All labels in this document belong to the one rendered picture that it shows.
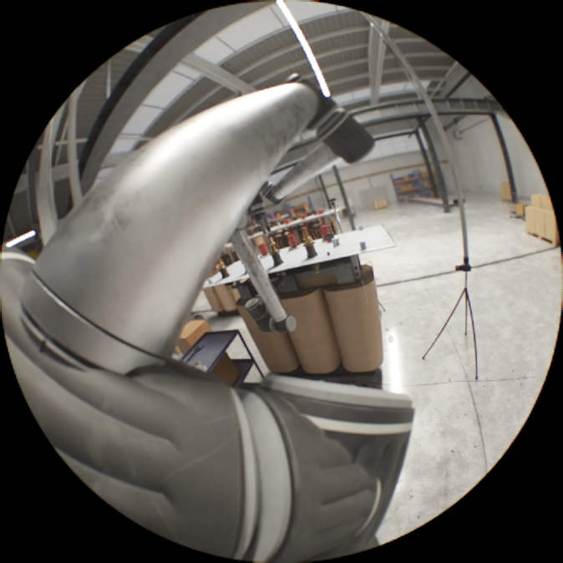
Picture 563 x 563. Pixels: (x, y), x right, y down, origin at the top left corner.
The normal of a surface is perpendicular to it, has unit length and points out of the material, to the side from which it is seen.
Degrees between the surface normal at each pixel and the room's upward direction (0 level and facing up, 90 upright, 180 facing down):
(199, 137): 70
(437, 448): 0
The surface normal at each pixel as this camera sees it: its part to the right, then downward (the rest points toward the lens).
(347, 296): -0.35, 0.41
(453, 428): -0.32, -0.90
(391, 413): 0.28, -0.44
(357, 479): 0.62, -0.64
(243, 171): 0.94, 0.11
